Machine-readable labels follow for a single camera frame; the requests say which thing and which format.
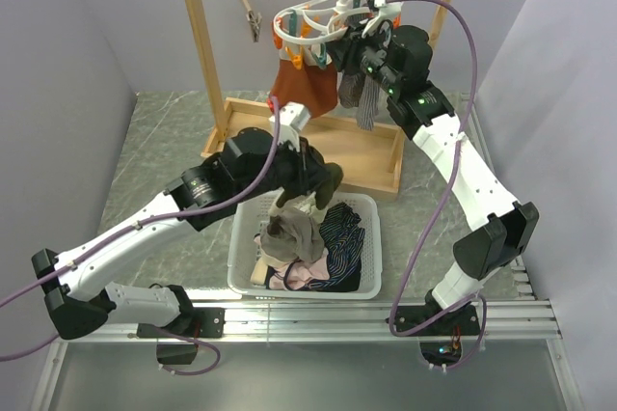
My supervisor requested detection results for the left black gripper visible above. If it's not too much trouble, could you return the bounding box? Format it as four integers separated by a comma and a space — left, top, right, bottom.
238, 133, 333, 203

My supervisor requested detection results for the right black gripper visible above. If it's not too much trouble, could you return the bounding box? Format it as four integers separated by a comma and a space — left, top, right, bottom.
323, 17, 401, 96

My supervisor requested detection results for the grey striped underwear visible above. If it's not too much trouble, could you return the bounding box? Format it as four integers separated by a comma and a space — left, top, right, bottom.
337, 46, 381, 131

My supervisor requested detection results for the beige underwear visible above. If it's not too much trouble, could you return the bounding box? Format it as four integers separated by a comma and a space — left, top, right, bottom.
259, 208, 326, 262

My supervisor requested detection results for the white round clip hanger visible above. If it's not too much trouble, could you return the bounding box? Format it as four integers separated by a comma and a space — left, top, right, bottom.
272, 0, 405, 69

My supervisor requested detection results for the olive green underwear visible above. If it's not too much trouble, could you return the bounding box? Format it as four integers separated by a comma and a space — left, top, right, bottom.
268, 162, 343, 223

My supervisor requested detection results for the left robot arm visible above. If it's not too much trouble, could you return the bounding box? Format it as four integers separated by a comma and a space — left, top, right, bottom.
32, 127, 334, 340

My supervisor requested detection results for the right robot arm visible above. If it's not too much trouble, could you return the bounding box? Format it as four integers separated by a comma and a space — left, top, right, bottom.
326, 24, 539, 334

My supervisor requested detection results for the orange white underwear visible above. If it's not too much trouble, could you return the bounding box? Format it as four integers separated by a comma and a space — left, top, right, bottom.
268, 44, 338, 118

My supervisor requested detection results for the pink underwear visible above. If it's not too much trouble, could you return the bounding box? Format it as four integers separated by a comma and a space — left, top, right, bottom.
250, 234, 330, 291

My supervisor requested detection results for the white plastic laundry basket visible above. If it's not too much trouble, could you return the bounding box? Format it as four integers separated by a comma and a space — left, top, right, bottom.
228, 193, 382, 300

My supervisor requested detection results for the wooden clothes rack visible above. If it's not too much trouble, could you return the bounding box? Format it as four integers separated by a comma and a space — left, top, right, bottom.
185, 0, 451, 201

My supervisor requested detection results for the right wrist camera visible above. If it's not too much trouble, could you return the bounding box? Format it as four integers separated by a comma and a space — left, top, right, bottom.
362, 0, 402, 38

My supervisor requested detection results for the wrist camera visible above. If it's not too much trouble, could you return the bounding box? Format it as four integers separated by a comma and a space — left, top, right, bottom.
362, 0, 402, 38
268, 96, 311, 151

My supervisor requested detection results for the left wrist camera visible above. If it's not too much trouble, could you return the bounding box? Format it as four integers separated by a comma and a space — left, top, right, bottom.
268, 96, 311, 151

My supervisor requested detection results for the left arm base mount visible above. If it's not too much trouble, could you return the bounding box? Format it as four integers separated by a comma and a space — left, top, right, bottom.
136, 307, 225, 368

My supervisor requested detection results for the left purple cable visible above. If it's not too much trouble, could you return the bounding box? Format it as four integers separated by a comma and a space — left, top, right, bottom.
0, 96, 282, 375

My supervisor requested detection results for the purple cable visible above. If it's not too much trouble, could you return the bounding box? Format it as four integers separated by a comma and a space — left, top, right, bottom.
0, 96, 282, 375
388, 0, 486, 371

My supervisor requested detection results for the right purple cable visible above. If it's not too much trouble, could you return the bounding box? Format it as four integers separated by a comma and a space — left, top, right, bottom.
388, 0, 486, 371

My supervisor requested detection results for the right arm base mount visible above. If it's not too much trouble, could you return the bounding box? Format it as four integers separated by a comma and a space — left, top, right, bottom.
385, 303, 487, 371

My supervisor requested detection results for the aluminium rail frame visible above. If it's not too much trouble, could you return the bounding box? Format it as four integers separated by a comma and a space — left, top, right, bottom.
28, 92, 584, 411

